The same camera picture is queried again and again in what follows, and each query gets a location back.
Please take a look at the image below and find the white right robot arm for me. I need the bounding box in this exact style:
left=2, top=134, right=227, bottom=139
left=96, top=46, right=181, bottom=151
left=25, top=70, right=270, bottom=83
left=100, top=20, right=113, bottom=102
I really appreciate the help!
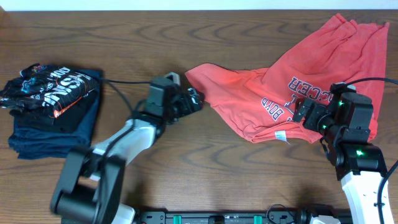
left=293, top=83, right=394, bottom=223

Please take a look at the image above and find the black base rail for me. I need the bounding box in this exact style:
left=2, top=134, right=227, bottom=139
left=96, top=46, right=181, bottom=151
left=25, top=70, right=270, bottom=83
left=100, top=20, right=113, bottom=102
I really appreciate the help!
left=136, top=210, right=355, bottom=224

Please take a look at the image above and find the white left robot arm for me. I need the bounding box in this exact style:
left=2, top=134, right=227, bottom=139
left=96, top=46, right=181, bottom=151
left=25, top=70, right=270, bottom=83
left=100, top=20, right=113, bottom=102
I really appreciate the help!
left=50, top=73, right=204, bottom=224

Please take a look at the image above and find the black printed folded t-shirt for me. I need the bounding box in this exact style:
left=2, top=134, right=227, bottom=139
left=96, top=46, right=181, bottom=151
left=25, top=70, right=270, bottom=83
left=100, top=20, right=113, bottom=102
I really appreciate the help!
left=1, top=63, right=100, bottom=133

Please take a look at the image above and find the red soccer t-shirt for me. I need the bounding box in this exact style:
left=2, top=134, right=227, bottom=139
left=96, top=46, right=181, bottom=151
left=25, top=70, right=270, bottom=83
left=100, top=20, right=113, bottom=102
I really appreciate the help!
left=186, top=14, right=389, bottom=143

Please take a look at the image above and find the navy folded t-shirt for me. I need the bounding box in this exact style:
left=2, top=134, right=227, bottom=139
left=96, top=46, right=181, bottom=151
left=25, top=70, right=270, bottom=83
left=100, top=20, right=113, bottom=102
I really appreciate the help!
left=8, top=69, right=102, bottom=159

